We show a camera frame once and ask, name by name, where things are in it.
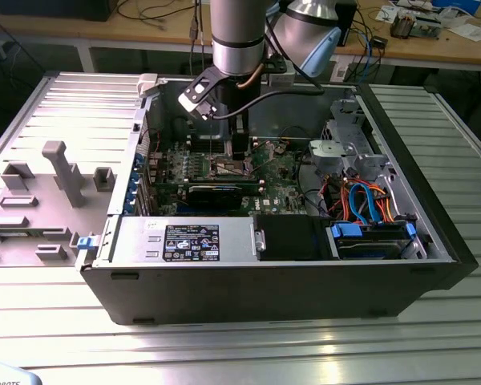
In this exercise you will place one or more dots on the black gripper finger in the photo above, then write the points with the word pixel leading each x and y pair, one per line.
pixel 241 146

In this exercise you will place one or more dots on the silver CPU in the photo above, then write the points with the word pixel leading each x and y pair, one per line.
pixel 235 171

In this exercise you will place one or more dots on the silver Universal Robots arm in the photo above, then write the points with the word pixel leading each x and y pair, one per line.
pixel 236 32

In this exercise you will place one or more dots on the CPU socket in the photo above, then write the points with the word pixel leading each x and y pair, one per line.
pixel 221 168

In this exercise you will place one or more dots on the black RAM slot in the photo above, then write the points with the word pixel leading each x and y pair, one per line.
pixel 200 139
pixel 261 189
pixel 261 183
pixel 200 147

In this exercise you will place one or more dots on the black graphics card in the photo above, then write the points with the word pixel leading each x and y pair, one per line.
pixel 214 197

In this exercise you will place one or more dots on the green motherboard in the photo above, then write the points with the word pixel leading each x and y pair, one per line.
pixel 280 188

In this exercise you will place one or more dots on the grey case latch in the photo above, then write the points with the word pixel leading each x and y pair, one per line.
pixel 148 84

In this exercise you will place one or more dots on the blue card retention clip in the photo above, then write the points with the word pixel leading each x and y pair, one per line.
pixel 129 207
pixel 139 161
pixel 134 186

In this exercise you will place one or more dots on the grey metal drive cage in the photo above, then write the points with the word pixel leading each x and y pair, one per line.
pixel 344 150

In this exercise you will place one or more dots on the wooden desk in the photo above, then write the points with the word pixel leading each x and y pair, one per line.
pixel 144 36

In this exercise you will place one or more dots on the black tower box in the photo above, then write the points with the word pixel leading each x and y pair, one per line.
pixel 349 24

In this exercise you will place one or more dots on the silver power supply unit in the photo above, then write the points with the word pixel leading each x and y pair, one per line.
pixel 136 240

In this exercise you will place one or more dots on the black open PC case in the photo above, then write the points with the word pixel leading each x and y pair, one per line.
pixel 224 293

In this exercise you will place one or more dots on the small black box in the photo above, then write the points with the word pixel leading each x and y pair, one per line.
pixel 378 42

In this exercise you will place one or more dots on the hard disk in blue carrier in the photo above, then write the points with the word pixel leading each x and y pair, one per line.
pixel 369 248

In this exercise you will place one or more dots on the white card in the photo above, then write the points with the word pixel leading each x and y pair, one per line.
pixel 386 13

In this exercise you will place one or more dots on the copper heatsink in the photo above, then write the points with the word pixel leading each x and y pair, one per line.
pixel 402 26

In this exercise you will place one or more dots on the blue plastic clip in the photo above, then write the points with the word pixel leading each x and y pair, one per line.
pixel 86 243

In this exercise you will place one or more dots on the black computer box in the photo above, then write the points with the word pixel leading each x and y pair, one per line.
pixel 52 10

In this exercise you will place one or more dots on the green circuit board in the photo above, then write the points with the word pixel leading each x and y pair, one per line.
pixel 429 28

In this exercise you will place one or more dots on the grey parts rack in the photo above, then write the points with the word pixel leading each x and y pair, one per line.
pixel 44 244

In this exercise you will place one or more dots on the blue box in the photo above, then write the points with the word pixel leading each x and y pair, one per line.
pixel 457 5

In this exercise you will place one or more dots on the white papers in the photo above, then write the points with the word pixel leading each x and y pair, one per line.
pixel 471 32

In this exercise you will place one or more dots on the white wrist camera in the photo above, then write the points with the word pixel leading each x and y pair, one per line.
pixel 192 100

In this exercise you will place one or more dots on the silver metal bracket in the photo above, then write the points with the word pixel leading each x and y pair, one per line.
pixel 259 240

